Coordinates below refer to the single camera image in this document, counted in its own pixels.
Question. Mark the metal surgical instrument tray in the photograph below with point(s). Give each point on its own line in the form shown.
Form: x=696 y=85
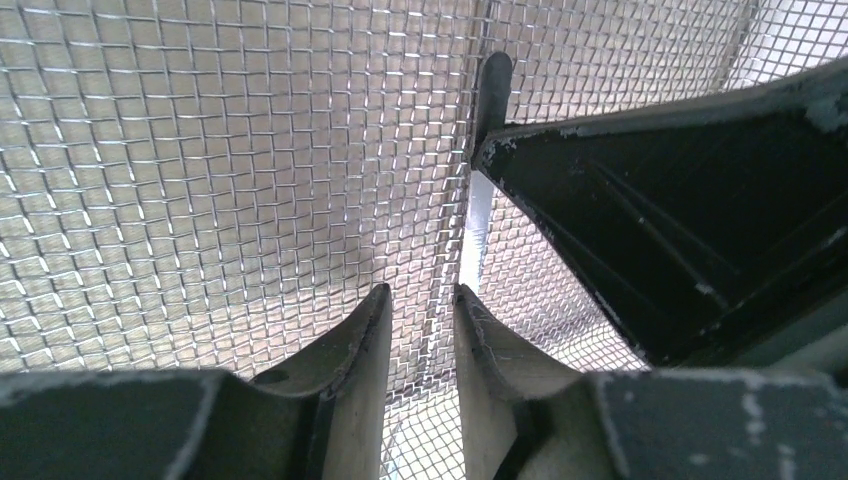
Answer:
x=199 y=184

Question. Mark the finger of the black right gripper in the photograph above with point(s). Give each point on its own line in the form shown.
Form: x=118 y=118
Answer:
x=711 y=231

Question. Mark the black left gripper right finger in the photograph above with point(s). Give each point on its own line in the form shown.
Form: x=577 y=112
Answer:
x=525 y=415

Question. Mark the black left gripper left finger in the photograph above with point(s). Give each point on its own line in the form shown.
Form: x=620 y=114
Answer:
x=316 y=415

